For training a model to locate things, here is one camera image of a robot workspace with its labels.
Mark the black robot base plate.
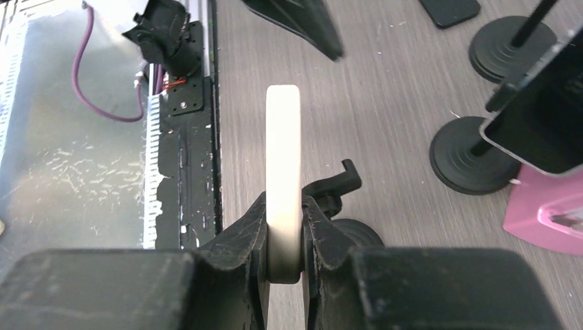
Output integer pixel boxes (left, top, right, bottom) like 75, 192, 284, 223
142, 21, 223, 249

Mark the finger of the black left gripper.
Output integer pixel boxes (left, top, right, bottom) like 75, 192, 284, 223
244, 0, 344, 61

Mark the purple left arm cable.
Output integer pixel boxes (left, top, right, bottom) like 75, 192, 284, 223
71, 2, 146, 123

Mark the pink wedge stand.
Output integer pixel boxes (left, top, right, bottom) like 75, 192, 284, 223
503, 165, 582, 256

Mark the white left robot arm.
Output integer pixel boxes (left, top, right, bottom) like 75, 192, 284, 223
123, 0, 344, 78

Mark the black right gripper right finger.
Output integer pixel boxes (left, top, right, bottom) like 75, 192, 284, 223
302, 196, 563, 329

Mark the smartphone with clear case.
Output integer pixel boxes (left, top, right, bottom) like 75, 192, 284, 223
479, 27, 582, 176

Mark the black smartphone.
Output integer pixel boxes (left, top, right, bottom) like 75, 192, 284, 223
419, 0, 481, 30

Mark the smartphone with cream case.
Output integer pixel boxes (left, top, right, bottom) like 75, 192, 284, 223
265, 85, 303, 284

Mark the black phone stand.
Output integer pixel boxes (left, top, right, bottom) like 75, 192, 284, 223
468, 0, 557, 83
302, 159, 384, 247
428, 114, 521, 195

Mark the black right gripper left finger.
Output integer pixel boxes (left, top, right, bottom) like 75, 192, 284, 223
1, 195, 269, 329

